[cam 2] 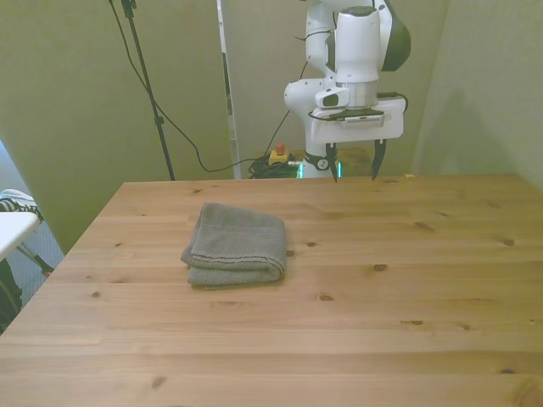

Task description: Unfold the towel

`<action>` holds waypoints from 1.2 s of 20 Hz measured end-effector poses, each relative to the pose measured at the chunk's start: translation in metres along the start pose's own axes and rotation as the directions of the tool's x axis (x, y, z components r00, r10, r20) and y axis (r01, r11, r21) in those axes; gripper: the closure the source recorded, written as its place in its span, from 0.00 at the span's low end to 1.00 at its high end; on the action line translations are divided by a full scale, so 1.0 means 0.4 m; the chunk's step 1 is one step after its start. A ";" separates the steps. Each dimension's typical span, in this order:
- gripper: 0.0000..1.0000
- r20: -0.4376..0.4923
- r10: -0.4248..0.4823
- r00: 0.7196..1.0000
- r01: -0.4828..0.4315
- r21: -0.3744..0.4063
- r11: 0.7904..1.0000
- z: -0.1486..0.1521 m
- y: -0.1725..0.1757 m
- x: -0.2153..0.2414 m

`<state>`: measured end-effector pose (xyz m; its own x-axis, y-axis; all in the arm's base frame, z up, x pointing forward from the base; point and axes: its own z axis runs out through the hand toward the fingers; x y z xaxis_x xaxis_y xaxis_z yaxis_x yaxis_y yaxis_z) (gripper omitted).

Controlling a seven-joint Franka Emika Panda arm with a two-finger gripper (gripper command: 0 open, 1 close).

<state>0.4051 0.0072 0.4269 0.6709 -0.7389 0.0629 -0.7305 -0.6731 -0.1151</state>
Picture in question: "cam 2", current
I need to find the yellow emergency stop button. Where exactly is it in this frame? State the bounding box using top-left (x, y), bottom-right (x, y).
top-left (268, 142), bottom-right (291, 167)

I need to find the green coiled cable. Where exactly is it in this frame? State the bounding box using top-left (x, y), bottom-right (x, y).
top-left (247, 155), bottom-right (303, 180)

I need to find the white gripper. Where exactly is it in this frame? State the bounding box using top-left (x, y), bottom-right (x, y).
top-left (308, 96), bottom-right (406, 184)

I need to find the white vertical panel edge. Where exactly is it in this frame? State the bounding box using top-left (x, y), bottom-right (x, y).
top-left (216, 0), bottom-right (244, 180)

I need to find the black camera cable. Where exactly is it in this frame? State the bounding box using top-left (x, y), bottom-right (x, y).
top-left (108, 0), bottom-right (272, 173)

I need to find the black tripod stand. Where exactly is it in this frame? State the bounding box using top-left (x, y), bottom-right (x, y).
top-left (108, 0), bottom-right (176, 182)

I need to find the grey towel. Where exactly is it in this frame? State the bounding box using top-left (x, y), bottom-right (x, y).
top-left (180, 202), bottom-right (289, 292)

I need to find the white side table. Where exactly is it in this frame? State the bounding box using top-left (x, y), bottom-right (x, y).
top-left (0, 188), bottom-right (45, 334)
top-left (0, 211), bottom-right (55, 275)

